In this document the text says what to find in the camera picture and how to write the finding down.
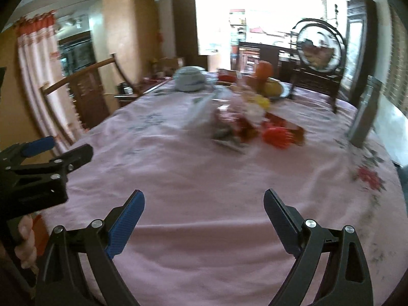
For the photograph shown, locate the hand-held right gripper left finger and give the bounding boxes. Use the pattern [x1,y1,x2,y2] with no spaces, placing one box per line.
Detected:
[35,189,145,306]

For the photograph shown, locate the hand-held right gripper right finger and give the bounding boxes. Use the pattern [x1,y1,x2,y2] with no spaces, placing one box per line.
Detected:
[263,189,374,306]

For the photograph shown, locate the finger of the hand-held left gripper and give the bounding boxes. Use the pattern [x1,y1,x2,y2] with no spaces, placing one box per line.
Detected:
[0,136,55,168]
[6,143,94,186]

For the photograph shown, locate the clear plastic bottle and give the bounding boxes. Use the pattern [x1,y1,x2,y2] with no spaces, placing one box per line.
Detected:
[186,87,243,129]

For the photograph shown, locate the person's left hand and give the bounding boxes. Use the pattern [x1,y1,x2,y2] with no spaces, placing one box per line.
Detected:
[14,215,37,270]

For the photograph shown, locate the carved wooden armchair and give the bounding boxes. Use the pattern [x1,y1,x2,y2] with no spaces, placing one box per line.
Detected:
[40,54,141,131]

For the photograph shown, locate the white floral curtain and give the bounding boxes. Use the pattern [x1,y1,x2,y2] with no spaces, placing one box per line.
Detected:
[14,12,85,154]

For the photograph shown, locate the pink floral tablecloth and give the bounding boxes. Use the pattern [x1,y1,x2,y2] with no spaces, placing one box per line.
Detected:
[40,70,403,306]

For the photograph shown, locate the orange spiky ball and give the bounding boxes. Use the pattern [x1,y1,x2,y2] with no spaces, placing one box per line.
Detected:
[262,127,294,150]

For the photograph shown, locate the low wooden sideboard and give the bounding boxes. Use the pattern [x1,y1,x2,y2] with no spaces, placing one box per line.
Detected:
[114,76,174,109]

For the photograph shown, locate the flat brown box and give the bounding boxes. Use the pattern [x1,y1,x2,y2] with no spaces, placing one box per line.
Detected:
[266,111,305,146]

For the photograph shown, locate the cardboard box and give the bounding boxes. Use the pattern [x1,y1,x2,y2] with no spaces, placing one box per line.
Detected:
[159,57,186,71]

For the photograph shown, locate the blue fruit plate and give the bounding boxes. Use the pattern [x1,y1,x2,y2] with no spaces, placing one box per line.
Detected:
[255,79,293,100]

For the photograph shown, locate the white lidded tureen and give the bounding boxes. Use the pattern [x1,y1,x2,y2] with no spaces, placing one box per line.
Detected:
[173,66,208,92]

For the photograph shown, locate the yellow apple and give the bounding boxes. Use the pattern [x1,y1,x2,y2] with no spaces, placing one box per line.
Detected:
[261,80,284,97]

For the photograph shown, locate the orange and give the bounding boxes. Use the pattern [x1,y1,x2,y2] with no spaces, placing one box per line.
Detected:
[254,60,275,81]

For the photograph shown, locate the red snack packet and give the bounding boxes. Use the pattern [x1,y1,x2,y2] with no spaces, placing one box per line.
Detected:
[218,69,238,85]

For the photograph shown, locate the round framed decorative screen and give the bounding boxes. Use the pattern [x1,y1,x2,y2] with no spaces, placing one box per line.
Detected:
[288,18,347,114]

